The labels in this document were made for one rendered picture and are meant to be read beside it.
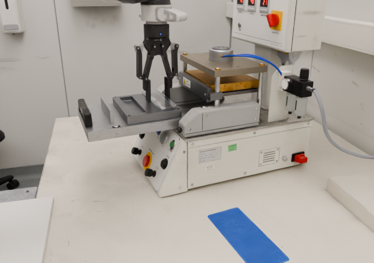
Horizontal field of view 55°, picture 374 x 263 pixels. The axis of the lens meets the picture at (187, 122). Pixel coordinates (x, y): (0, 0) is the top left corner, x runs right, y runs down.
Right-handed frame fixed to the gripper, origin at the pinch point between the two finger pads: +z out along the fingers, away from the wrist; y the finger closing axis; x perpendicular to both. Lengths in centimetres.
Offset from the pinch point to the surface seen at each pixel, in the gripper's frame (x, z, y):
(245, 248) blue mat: 45, 28, -7
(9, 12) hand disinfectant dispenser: -144, -14, 44
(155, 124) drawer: 10.9, 6.9, 4.5
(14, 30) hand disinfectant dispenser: -144, -4, 43
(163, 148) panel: 6.7, 16.8, 0.8
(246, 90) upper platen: 10.2, -0.1, -25.8
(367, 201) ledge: 46, 23, -44
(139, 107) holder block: 1.2, 4.3, 6.3
